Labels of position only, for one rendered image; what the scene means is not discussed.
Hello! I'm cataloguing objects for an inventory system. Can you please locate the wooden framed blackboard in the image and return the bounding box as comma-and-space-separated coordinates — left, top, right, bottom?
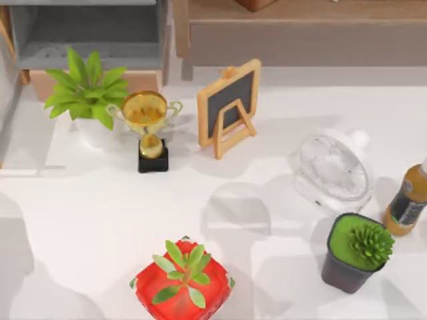
196, 58, 262, 161

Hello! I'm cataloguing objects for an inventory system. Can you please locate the gold trophy black base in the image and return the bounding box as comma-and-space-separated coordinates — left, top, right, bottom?
105, 89, 183, 174

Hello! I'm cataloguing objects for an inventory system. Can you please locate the pale wooden drawer front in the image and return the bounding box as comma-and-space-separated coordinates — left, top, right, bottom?
20, 68, 163, 102

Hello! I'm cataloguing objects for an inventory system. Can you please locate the white desk fan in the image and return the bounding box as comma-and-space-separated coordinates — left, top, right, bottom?
287, 128, 375, 210

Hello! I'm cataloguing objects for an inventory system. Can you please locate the succulent in red pot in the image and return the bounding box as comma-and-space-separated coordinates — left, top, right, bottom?
129, 235, 236, 320

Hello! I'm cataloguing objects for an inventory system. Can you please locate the leafy plant in white pot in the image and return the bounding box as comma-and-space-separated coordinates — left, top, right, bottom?
43, 46, 129, 149

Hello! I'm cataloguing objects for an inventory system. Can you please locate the wooden shelf unit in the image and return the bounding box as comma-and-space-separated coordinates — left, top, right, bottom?
172, 0, 427, 81

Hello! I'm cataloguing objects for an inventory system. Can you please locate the brown object on shelf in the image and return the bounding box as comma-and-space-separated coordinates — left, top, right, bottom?
234, 0, 278, 13

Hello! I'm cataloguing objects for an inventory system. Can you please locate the succulent in dark grey pot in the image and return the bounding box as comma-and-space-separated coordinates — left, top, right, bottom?
320, 212, 396, 295

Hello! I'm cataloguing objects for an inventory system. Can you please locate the pulled-out drawer grey inside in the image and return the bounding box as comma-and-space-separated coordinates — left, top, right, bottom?
7, 0, 169, 71

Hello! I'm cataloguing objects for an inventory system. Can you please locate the orange juice bottle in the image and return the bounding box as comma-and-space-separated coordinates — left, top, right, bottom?
382, 156, 427, 237

